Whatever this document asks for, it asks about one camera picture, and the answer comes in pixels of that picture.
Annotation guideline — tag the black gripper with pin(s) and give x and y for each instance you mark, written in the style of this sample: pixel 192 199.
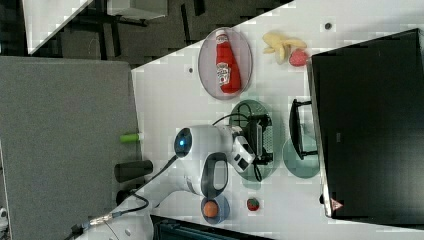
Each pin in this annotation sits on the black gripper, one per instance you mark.
pixel 256 125

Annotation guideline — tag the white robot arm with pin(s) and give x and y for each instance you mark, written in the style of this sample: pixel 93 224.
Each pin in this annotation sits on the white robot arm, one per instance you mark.
pixel 203 154

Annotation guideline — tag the red ketchup bottle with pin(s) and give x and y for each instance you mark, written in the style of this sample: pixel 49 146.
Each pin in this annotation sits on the red ketchup bottle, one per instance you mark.
pixel 227 70

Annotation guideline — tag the light green mug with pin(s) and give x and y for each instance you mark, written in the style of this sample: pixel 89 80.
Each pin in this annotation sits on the light green mug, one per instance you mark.
pixel 308 166

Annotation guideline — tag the grey round plate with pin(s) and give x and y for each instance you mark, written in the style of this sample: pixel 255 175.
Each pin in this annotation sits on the grey round plate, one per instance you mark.
pixel 207 63

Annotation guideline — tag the large pink toy strawberry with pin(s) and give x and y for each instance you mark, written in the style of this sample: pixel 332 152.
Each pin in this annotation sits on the large pink toy strawberry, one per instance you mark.
pixel 298 58

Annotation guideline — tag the small toy strawberry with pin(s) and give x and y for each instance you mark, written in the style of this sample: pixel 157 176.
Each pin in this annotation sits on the small toy strawberry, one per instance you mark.
pixel 252 204

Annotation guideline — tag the yellow toy banana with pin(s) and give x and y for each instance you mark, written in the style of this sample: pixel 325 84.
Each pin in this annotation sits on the yellow toy banana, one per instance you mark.
pixel 279 45

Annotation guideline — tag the blue bowl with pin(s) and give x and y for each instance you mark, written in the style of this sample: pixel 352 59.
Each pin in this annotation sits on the blue bowl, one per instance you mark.
pixel 224 209

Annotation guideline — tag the orange ball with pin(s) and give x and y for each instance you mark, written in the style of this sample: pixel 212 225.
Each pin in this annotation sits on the orange ball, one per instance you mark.
pixel 210 209

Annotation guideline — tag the toaster oven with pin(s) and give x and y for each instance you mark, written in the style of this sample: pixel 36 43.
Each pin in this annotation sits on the toaster oven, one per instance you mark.
pixel 368 117

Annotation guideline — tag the green cylinder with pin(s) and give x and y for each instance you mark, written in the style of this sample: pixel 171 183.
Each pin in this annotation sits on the green cylinder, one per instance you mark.
pixel 129 138

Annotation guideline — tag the black cylinder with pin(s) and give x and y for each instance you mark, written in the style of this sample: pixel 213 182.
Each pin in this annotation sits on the black cylinder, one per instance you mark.
pixel 131 170

